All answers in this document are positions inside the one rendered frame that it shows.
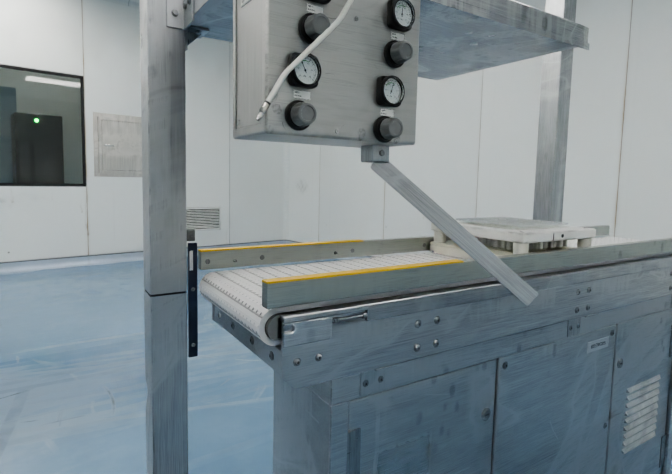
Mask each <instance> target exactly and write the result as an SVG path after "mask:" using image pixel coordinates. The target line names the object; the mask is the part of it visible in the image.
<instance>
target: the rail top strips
mask: <svg viewBox="0 0 672 474"><path fill-rule="evenodd" d="M363 241H364V240H360V239H356V240H340V241H324V242H307V243H291V244H275V245H258V246H242V247H226V248H209V249H198V251H200V252H210V251H225V250H241V249H256V248H271V247H287V246H302V245H318V244H333V243H349V242H363ZM463 262H464V261H462V260H457V259H454V260H444V261H435V262H425V263H415V264H406V265H396V266H387V267H377V268H367V269H358V270H348V271H339V272H329V273H319V274H310V275H300V276H291V277H281V278H271V279H262V282H264V283H266V284H274V283H283V282H292V281H301V280H310V279H319V278H328V277H337V276H346V275H355V274H364V273H373V272H382V271H391V270H400V269H409V268H418V267H427V266H436V265H445V264H454V263H463Z"/></svg>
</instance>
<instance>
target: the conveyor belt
mask: <svg viewBox="0 0 672 474"><path fill-rule="evenodd" d="M636 241H645V240H638V239H628V238H619V237H610V236H609V237H597V238H592V242H591V246H598V245H607V244H617V243H626V242H636ZM671 254H672V252H666V253H659V254H652V255H645V256H637V257H630V258H623V259H616V260H609V261H602V262H595V263H588V264H581V265H574V266H567V267H560V268H553V269H546V270H539V271H532V272H525V273H518V274H517V275H518V276H520V277H524V276H531V275H537V274H544V273H551V272H557V271H564V270H571V269H577V268H584V267H591V266H597V265H604V264H611V263H617V262H624V261H631V260H638V259H644V258H651V257H658V256H664V255H671ZM454 259H457V260H466V259H462V258H457V257H452V256H447V255H442V254H433V253H431V252H429V253H417V254H406V255H395V256H384V257H372V258H361V259H350V260H339V261H327V262H316V263H305V264H294V265H282V266H271V267H260V268H249V269H237V270H226V271H215V272H210V273H208V274H206V275H205V276H204V277H203V278H202V279H201V282H200V285H199V290H200V293H201V295H202V296H203V297H204V298H205V299H207V300H208V301H209V302H211V303H212V304H213V305H215V306H216V307H218V308H219V309H220V310H222V311H223V312H224V313H226V314H227V315H228V316H230V317H231V318H232V319H234V320H235V321H236V322H238V323H239V324H240V325H242V326H243V327H244V328H246V329H247V330H248V331H250V332H251V333H252V334H254V335H255V336H256V337H258V338H259V339H260V340H262V341H263V342H264V343H266V344H267V345H270V346H278V345H281V340H273V339H270V338H269V337H268V336H267V335H266V333H265V324H266V322H267V320H268V319H269V318H270V317H271V316H272V315H274V314H277V313H283V312H290V311H297V310H303V309H310V308H317V307H323V306H330V305H337V304H343V303H350V302H357V301H364V300H370V299H377V298H384V297H390V296H397V295H404V294H410V293H417V292H424V291H430V290H437V289H444V288H450V287H457V286H464V285H470V284H477V283H484V282H490V281H497V280H496V279H495V278H494V277H490V278H483V279H476V280H469V281H462V282H455V283H448V284H441V285H434V286H427V287H420V288H413V289H406V290H399V291H392V292H385V293H378V294H371V295H364V296H357V297H350V298H343V299H336V300H329V301H322V302H315V303H308V304H301V305H294V306H287V307H280V308H273V309H266V308H264V307H262V279H271V278H281V277H291V276H300V275H310V274H319V273H329V272H339V271H348V270H358V269H367V268H377V267H387V266H396V265H406V264H415V263H425V262H435V261H444V260H454Z"/></svg>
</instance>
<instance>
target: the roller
mask: <svg viewBox="0 0 672 474"><path fill-rule="evenodd" d="M281 314H282V313H277V314H274V315H272V316H271V317H270V318H269V319H268V320H267V322H266V324H265V333H266V335H267V336H268V337H269V338H270V339H273V340H281V335H282V322H281V321H280V316H281Z"/></svg>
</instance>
